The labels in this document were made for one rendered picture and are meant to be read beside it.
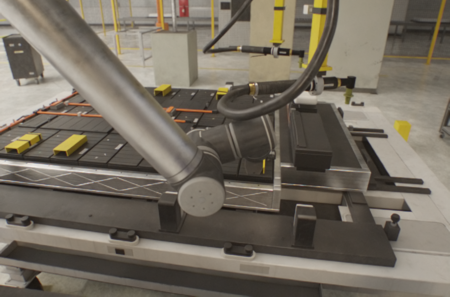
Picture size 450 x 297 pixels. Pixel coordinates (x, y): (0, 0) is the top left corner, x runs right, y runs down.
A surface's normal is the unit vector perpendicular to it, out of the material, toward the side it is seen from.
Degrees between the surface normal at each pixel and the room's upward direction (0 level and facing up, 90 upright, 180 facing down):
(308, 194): 90
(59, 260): 0
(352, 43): 90
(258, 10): 90
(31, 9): 80
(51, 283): 0
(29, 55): 90
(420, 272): 0
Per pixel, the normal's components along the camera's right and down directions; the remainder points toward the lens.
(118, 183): -0.15, 0.41
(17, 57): 0.34, 0.39
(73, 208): 0.00, -0.91
